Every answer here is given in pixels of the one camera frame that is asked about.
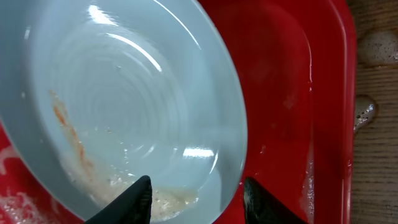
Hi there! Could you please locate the light blue plate top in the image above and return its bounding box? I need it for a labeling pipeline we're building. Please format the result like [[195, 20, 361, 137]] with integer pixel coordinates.
[[1, 0, 248, 223]]

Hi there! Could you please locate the red plastic tray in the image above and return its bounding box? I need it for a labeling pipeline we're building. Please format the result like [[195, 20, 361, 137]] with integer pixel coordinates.
[[0, 0, 358, 224]]

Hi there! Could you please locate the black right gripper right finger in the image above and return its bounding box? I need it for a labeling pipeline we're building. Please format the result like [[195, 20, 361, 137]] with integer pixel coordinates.
[[243, 177, 307, 224]]

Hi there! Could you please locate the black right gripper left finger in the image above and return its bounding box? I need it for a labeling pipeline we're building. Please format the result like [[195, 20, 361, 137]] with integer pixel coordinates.
[[84, 175, 152, 224]]

